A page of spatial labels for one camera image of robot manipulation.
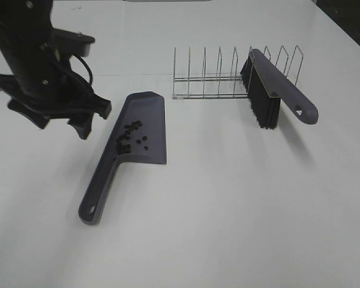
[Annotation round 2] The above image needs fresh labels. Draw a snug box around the pile of coffee beans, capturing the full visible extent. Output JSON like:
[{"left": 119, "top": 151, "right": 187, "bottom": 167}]
[{"left": 116, "top": 120, "right": 148, "bottom": 155}]

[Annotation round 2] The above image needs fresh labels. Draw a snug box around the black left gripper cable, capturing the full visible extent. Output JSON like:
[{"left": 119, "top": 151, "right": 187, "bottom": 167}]
[{"left": 68, "top": 53, "right": 94, "bottom": 91}]

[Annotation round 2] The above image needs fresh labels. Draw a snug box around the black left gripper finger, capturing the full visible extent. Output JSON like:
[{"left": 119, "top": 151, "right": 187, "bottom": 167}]
[
  {"left": 7, "top": 100, "right": 51, "bottom": 129},
  {"left": 89, "top": 94, "right": 112, "bottom": 119}
]

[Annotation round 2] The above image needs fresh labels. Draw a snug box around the metal wire dish rack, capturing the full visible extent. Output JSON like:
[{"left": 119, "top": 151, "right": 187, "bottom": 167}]
[{"left": 172, "top": 45, "right": 305, "bottom": 100}]

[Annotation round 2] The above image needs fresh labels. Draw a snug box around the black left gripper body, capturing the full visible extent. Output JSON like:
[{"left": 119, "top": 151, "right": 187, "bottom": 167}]
[{"left": 0, "top": 42, "right": 95, "bottom": 120}]

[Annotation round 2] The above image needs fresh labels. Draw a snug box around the purple plastic dustpan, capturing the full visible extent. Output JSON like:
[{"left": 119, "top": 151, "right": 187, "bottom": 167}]
[{"left": 78, "top": 91, "right": 167, "bottom": 226}]

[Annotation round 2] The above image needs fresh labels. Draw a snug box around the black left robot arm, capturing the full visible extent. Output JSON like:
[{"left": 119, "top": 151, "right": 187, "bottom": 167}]
[{"left": 0, "top": 1, "right": 112, "bottom": 139}]

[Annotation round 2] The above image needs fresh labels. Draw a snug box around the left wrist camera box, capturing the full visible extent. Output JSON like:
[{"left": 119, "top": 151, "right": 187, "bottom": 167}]
[{"left": 52, "top": 28, "right": 95, "bottom": 57}]

